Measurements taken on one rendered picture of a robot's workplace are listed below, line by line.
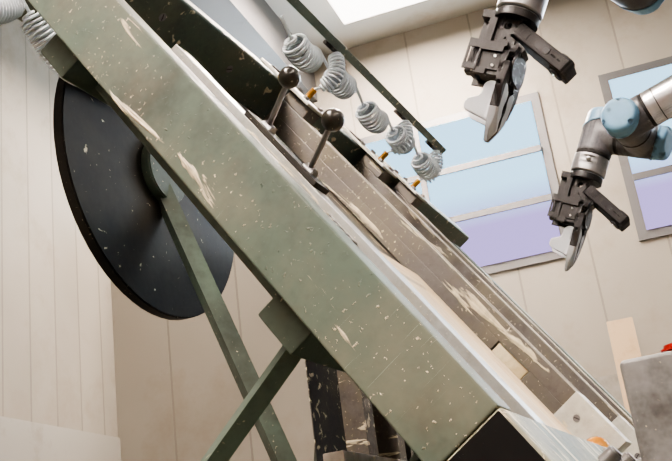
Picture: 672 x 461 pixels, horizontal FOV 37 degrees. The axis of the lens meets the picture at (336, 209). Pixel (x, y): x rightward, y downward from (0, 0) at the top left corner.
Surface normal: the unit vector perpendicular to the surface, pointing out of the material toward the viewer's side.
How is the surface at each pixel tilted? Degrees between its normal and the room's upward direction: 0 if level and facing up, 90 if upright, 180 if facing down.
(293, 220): 90
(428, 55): 90
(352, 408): 90
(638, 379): 90
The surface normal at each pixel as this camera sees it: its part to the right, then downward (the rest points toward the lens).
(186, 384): -0.33, -0.30
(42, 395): 0.93, -0.23
